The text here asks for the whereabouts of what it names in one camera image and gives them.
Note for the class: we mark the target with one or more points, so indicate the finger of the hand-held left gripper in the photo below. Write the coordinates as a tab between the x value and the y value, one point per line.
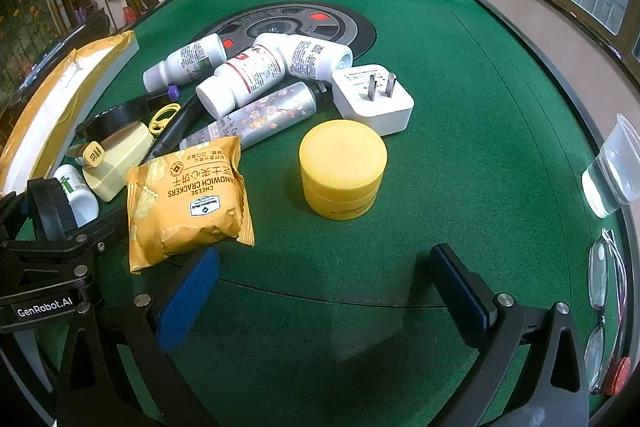
107	234

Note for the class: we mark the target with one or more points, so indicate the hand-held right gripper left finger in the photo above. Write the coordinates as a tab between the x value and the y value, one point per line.
189	299

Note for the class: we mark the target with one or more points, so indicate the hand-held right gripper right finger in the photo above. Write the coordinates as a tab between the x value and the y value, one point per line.
460	299

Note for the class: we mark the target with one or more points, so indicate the small white green-cross bottle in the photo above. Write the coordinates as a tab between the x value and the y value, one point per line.
80	194

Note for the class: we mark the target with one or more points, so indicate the yellow cracker packet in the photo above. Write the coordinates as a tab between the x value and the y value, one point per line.
185	207

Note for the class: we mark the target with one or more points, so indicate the yellow taped white tray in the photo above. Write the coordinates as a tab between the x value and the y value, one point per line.
55	107

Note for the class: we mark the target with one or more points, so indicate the yellow round jar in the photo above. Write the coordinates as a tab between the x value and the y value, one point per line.
342	162

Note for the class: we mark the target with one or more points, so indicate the white bottle green label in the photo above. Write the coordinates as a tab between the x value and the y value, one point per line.
185	62

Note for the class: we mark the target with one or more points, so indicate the white bottle red label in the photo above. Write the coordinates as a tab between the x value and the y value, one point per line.
240	82

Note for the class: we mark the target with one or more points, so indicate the white power adapter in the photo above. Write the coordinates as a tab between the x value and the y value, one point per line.
372	104

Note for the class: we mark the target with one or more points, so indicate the white bottle printed label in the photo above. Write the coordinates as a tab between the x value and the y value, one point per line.
305	54

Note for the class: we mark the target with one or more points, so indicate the cream yellow bottle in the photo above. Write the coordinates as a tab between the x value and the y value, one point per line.
120	159

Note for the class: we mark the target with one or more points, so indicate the black tape roll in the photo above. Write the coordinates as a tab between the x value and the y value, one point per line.
112	117

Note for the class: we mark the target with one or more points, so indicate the eyeglasses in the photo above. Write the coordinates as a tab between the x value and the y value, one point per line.
607	287

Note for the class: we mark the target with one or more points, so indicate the purple capped item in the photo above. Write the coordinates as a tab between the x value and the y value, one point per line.
173	94

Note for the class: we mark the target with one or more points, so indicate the small red item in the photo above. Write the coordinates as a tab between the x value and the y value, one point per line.
620	376

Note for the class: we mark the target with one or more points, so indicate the silver floral spray bottle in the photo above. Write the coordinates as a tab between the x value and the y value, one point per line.
265	114

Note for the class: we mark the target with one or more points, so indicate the clear plastic cup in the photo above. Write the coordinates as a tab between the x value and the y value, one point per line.
612	172

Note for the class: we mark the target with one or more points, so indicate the black glossy side table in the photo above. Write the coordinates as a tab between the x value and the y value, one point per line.
82	32

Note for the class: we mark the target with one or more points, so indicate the floral painted screen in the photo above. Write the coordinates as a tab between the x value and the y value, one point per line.
25	37

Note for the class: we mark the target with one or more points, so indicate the red plastic bag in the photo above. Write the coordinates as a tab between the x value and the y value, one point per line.
128	14

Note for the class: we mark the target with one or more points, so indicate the mahjong table centre panel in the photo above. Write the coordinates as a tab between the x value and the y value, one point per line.
325	29

